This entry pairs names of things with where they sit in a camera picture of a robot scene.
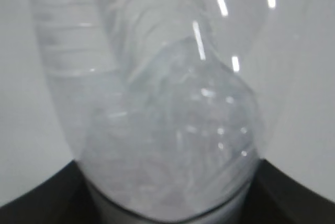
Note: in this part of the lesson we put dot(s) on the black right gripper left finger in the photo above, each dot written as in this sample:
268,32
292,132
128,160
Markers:
63,198

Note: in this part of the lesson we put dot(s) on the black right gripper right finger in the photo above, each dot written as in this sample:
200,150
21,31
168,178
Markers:
275,198

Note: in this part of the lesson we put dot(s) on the Nongfu Spring water bottle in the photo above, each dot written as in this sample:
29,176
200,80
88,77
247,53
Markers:
168,105

